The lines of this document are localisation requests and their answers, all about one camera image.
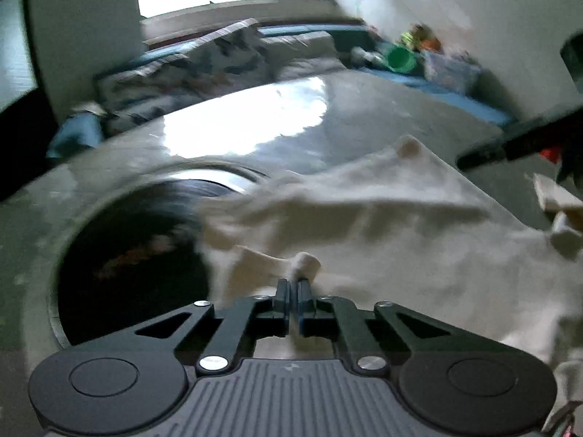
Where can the teal sofa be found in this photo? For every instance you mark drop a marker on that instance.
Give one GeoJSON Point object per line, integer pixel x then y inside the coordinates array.
{"type": "Point", "coordinates": [455, 89]}

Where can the beige cushion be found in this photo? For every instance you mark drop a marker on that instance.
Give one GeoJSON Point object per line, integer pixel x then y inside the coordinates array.
{"type": "Point", "coordinates": [300, 52]}

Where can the cream garment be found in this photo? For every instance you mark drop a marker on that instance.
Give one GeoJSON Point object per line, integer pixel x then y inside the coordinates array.
{"type": "Point", "coordinates": [364, 218]}

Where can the folded pale towel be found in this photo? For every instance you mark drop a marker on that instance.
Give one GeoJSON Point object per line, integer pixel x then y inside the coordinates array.
{"type": "Point", "coordinates": [89, 108]}

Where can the round black induction cooktop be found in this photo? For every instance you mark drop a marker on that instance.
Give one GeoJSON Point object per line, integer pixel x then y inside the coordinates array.
{"type": "Point", "coordinates": [136, 255]}

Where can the pile of colourful toys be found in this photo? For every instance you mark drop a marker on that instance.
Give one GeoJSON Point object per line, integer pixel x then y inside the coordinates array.
{"type": "Point", "coordinates": [419, 38]}

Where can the green plastic basin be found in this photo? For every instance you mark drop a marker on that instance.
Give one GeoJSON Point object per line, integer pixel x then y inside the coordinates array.
{"type": "Point", "coordinates": [401, 59]}

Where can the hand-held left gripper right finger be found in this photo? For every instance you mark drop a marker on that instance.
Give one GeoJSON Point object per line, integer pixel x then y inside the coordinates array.
{"type": "Point", "coordinates": [302, 305]}

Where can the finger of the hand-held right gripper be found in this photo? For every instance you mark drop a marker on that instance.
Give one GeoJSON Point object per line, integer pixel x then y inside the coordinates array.
{"type": "Point", "coordinates": [514, 143]}

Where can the blue cloth on sofa arm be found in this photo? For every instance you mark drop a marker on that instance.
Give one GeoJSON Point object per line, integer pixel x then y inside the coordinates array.
{"type": "Point", "coordinates": [77, 134]}

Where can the clear plastic storage box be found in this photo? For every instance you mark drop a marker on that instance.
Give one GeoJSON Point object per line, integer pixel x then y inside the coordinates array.
{"type": "Point", "coordinates": [451, 72]}

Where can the butterfly print cushion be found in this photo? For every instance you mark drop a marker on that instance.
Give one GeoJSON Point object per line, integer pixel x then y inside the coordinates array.
{"type": "Point", "coordinates": [227, 52]}
{"type": "Point", "coordinates": [145, 91]}

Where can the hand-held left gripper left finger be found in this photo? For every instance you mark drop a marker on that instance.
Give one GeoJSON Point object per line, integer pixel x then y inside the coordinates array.
{"type": "Point", "coordinates": [285, 304]}

